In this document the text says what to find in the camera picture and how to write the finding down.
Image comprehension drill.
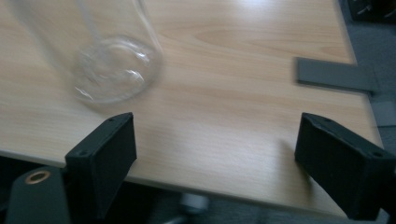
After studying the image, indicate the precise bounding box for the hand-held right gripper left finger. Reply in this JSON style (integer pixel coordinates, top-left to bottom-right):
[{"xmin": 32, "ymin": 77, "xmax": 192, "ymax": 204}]
[{"xmin": 64, "ymin": 112, "xmax": 138, "ymax": 220}]

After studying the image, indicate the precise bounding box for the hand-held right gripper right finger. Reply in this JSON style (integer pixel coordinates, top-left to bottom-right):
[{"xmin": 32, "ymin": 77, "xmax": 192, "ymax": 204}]
[{"xmin": 294, "ymin": 112, "xmax": 396, "ymax": 221}]

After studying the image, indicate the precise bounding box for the clear glass cup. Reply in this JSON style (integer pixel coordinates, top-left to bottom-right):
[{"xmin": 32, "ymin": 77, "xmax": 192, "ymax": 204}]
[{"xmin": 8, "ymin": 0, "xmax": 163, "ymax": 105}]

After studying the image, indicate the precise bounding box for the grey flat bar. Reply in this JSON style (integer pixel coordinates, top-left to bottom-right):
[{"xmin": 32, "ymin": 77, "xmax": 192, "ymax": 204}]
[{"xmin": 294, "ymin": 57, "xmax": 379, "ymax": 94}]

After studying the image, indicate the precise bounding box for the black equipment with knobs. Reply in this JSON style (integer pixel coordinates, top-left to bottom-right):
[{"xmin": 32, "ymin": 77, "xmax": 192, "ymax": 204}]
[{"xmin": 346, "ymin": 0, "xmax": 396, "ymax": 23}]

